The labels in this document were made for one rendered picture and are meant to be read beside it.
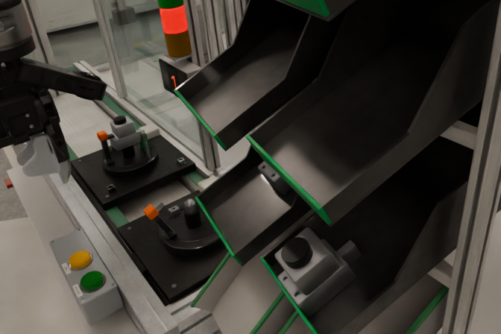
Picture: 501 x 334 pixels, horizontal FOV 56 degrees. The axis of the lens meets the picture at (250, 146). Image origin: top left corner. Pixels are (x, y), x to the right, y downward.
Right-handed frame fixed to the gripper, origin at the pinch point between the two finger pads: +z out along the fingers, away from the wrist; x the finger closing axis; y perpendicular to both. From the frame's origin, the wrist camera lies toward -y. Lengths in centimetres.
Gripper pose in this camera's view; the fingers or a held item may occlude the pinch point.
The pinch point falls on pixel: (67, 172)
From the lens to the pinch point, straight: 73.5
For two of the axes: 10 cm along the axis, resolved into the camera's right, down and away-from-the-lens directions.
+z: 0.9, 8.5, 5.2
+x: 5.7, 3.8, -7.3
